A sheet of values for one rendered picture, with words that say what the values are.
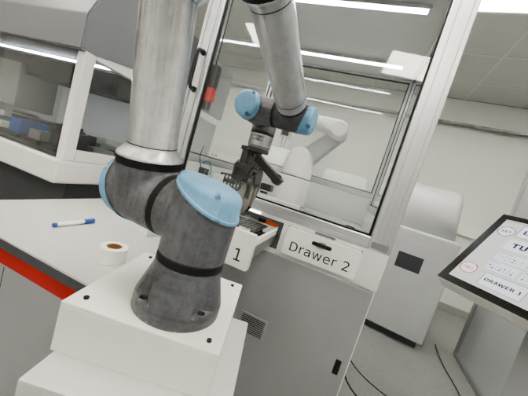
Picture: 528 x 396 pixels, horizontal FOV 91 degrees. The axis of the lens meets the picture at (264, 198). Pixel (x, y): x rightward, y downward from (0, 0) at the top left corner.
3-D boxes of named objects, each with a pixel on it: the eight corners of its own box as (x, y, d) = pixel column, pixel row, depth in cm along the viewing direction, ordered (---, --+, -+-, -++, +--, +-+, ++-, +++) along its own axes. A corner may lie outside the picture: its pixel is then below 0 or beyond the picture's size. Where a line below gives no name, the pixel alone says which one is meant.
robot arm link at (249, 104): (273, 91, 65) (287, 106, 75) (236, 84, 69) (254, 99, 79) (264, 122, 66) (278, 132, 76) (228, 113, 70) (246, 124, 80)
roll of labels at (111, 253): (89, 261, 66) (93, 247, 66) (105, 252, 73) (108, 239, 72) (117, 268, 66) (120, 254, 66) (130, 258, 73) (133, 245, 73)
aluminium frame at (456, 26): (389, 256, 93) (499, -46, 83) (163, 177, 121) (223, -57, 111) (366, 225, 184) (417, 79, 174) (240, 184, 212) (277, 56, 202)
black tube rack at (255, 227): (243, 251, 84) (248, 233, 84) (197, 233, 89) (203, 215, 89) (262, 240, 106) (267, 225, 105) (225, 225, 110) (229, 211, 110)
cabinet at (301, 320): (312, 479, 102) (379, 294, 94) (116, 356, 131) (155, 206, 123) (327, 345, 193) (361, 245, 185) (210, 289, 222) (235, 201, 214)
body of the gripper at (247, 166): (238, 180, 90) (247, 146, 88) (261, 187, 87) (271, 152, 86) (229, 179, 82) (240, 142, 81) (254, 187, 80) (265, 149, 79)
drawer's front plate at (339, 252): (353, 280, 95) (362, 252, 94) (280, 251, 104) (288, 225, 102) (353, 278, 97) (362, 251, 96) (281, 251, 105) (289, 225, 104)
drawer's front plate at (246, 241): (246, 272, 74) (257, 236, 73) (164, 236, 82) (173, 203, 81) (248, 270, 75) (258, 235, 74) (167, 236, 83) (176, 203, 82)
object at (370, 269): (375, 292, 95) (389, 256, 93) (155, 206, 123) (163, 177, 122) (360, 244, 186) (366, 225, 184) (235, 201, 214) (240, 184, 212)
